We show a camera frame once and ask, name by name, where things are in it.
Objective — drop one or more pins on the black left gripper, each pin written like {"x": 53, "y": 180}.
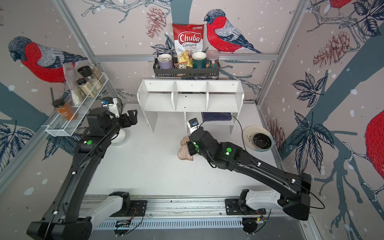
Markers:
{"x": 134, "y": 118}

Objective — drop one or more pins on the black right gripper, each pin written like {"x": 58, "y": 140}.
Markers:
{"x": 190, "y": 145}

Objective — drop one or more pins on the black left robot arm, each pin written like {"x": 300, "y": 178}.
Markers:
{"x": 61, "y": 221}

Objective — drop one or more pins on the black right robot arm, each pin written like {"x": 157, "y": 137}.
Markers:
{"x": 294, "y": 189}

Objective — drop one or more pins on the white wooden bookshelf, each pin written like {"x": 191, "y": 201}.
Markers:
{"x": 189, "y": 97}

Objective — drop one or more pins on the white ceramic bowl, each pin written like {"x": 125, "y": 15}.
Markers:
{"x": 118, "y": 138}

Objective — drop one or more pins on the dark blue book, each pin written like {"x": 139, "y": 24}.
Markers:
{"x": 216, "y": 117}

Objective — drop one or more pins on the black lid spice jar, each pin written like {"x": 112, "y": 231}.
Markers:
{"x": 86, "y": 88}
{"x": 87, "y": 73}

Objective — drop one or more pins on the white floral plate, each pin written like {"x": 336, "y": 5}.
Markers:
{"x": 250, "y": 131}

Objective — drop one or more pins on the orange spice jar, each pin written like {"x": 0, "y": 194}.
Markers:
{"x": 65, "y": 110}

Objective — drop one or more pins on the black small bowl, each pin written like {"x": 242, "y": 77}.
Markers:
{"x": 262, "y": 141}

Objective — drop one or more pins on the purple mug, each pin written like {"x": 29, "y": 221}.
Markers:
{"x": 165, "y": 61}

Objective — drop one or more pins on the clear plastic bag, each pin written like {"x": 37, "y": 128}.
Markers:
{"x": 71, "y": 78}

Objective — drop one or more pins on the small candy packet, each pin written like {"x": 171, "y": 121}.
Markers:
{"x": 182, "y": 65}

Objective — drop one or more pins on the green mug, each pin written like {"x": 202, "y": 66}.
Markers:
{"x": 199, "y": 60}

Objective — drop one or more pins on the pink lidded clear jar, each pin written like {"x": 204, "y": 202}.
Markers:
{"x": 212, "y": 59}

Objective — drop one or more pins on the red Chuba chips bag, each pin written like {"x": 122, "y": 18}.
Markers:
{"x": 188, "y": 40}

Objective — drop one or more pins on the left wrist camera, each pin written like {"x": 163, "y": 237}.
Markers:
{"x": 114, "y": 105}

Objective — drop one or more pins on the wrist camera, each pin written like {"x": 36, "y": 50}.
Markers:
{"x": 193, "y": 125}
{"x": 114, "y": 105}

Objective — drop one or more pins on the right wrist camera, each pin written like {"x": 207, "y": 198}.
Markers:
{"x": 193, "y": 125}

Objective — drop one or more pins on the white wire wall rack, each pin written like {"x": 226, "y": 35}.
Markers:
{"x": 59, "y": 126}

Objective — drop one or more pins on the black wall shelf tray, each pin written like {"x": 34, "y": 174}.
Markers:
{"x": 188, "y": 72}

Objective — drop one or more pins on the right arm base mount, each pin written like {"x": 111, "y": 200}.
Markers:
{"x": 234, "y": 208}

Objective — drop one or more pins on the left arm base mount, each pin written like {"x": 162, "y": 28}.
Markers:
{"x": 136, "y": 209}

